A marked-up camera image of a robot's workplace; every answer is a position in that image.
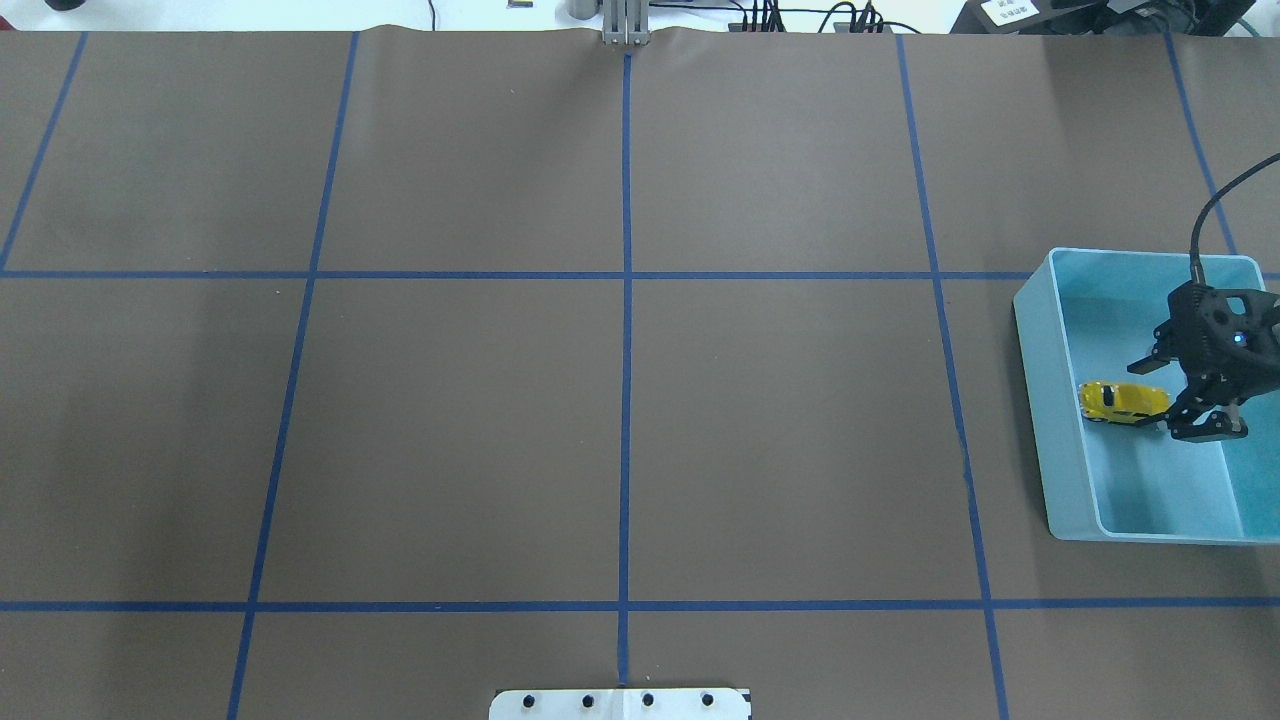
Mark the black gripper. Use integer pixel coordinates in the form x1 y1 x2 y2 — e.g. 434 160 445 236
1126 282 1279 441

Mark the aluminium frame post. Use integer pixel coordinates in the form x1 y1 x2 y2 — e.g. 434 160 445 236
598 0 652 46

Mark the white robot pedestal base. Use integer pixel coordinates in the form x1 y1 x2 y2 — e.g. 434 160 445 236
488 687 753 719

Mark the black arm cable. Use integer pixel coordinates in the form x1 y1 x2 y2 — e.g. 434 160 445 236
1188 152 1280 290

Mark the light blue plastic bin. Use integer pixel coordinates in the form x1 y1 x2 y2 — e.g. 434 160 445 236
1014 249 1279 544

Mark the yellow beetle toy car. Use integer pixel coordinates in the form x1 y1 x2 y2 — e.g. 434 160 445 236
1076 380 1172 427

